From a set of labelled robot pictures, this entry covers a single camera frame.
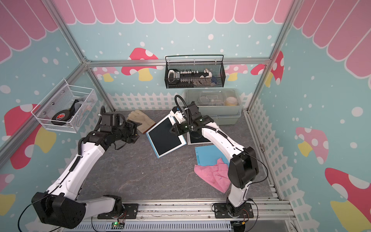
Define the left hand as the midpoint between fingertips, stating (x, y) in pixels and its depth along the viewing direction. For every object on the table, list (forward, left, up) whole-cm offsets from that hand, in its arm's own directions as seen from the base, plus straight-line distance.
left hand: (142, 129), depth 78 cm
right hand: (+1, -15, -2) cm, 15 cm away
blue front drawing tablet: (0, -39, -28) cm, 48 cm away
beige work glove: (+30, +14, -24) cm, 41 cm away
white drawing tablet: (-7, -29, +3) cm, 29 cm away
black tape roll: (-1, +36, +11) cm, 37 cm away
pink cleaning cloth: (-17, -42, -21) cm, 50 cm away
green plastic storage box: (+29, -50, -8) cm, 58 cm away
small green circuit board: (-41, +11, -27) cm, 50 cm away
